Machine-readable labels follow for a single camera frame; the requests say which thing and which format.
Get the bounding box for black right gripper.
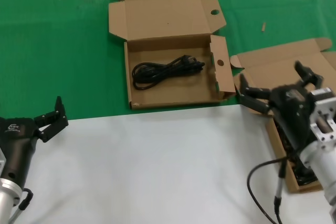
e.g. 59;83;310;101
239;60;324;151

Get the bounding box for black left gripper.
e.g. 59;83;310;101
0;95;69;183

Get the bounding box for black power cable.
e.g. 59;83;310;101
132;55;205;90

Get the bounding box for plain open cardboard box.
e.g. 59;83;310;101
230;37;336;193

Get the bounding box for cardboard box with round holes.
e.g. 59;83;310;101
108;0;236;110

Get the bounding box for green table cloth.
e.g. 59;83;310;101
0;0;336;126

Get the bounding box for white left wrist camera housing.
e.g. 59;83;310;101
0;148;6;174

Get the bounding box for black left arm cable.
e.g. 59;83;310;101
17;187;34;212

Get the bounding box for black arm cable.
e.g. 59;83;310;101
246;155;297;224
17;187;34;212

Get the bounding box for tangled black cables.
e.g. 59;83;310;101
272;119;320;187

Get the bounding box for grey sleeved left arm cable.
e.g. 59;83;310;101
7;207;23;224

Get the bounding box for grey sleeved arm cable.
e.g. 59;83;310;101
272;155;289;224
7;207;23;224

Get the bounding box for grey sleeved right arm cable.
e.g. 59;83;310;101
272;155;289;224

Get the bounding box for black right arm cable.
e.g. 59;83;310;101
246;155;297;224

